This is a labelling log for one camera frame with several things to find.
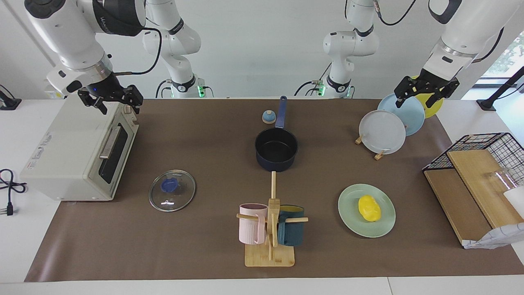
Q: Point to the yellow plate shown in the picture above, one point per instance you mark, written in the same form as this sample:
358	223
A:
430	111

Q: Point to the yellow potato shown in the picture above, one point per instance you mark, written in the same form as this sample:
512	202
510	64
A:
369	208

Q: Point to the black camera stand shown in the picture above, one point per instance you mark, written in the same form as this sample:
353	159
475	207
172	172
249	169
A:
487	104

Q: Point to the clear white plastic container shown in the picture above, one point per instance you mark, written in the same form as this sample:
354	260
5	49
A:
516	200

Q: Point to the glass lid with blue knob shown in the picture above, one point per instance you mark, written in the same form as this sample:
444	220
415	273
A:
182	200

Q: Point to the grey plate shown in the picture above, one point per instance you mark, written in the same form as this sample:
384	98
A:
382	132

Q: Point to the small white yellow box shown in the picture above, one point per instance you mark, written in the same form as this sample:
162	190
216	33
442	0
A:
53	95

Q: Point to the black clamp mount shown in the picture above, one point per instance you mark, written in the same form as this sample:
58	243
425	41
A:
10	104

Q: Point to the dark blue saucepan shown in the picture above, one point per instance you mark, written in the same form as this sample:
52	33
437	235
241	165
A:
276	164

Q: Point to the cream toaster oven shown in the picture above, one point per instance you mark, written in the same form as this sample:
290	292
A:
61	155

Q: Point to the white crumpled sheet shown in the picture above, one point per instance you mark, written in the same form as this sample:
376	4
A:
499	237

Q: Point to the pink ribbed mug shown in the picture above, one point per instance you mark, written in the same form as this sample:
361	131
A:
249	229

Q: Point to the wooden mug tree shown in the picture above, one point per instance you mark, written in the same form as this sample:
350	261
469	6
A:
270	258

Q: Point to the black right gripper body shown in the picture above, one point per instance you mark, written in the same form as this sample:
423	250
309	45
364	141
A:
108	88

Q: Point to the small blue dome timer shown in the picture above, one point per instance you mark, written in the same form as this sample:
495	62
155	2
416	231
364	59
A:
269	119

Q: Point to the pale green plate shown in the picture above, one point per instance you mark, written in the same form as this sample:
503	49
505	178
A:
352	217

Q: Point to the wooden shelf box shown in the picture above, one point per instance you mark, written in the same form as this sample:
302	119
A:
454	205

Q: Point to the wooden plate rack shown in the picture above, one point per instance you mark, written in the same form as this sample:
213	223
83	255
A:
379	155

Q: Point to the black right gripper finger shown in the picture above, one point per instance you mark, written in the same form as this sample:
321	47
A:
96	101
135	98

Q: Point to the teal mug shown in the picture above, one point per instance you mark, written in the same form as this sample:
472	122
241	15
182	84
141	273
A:
291	235

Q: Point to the light blue plate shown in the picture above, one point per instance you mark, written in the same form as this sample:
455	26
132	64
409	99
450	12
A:
413	116

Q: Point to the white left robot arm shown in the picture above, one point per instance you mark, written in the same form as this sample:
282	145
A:
470	24

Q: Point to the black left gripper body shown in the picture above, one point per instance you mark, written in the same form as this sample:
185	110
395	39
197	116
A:
428	81

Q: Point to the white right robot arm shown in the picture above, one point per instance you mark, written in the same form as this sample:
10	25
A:
61	32

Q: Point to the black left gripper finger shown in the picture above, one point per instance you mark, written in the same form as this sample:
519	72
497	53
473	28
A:
444	88
406	86

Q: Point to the brown table mat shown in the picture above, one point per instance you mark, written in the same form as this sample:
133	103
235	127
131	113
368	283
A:
184	254

